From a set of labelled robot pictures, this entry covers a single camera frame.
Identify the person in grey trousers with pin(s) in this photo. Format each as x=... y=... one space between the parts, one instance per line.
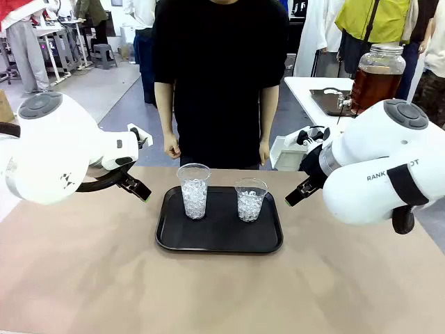
x=26 y=52

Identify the white frame workbench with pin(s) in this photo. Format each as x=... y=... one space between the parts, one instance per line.
x=59 y=45

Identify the large black plastic tray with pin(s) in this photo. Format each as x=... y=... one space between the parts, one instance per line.
x=219 y=233

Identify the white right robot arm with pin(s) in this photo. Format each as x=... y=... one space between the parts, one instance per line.
x=368 y=146

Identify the white side table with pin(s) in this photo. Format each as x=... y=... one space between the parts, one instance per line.
x=302 y=94

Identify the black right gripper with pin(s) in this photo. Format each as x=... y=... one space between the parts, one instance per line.
x=311 y=163

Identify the person's left forearm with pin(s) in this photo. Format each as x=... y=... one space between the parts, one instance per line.
x=269 y=111

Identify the person in green top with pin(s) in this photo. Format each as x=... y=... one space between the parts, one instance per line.
x=92 y=14

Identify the person's right hand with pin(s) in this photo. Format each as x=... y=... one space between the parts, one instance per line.
x=172 y=149

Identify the white plastic box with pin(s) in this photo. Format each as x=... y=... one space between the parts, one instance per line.
x=290 y=158

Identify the glass tea dispenser jar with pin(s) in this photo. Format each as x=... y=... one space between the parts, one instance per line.
x=377 y=83

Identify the brown paper bag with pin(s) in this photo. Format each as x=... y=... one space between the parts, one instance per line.
x=5 y=108

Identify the small black serving tray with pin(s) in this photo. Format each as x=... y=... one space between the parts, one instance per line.
x=325 y=102

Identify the person's left hand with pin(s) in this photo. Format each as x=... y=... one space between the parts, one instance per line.
x=264 y=154

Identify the mannequin in navy trousers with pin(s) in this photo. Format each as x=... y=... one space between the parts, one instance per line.
x=142 y=35

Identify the tall clear iced cup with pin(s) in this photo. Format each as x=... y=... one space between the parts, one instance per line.
x=194 y=202

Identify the mannequin in yellow-green jacket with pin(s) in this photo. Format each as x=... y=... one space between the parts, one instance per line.
x=375 y=17

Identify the short clear plastic cup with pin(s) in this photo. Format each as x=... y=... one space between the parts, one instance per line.
x=249 y=207

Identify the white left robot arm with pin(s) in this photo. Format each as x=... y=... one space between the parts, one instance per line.
x=52 y=146

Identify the grey step stool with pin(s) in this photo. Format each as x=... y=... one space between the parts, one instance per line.
x=104 y=55

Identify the hanging white garment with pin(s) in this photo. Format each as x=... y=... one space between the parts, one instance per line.
x=313 y=38

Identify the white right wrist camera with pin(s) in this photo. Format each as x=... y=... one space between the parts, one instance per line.
x=292 y=138

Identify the person in black t-shirt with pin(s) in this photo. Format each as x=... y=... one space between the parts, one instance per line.
x=222 y=69

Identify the person's right forearm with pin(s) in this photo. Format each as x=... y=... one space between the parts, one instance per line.
x=165 y=108

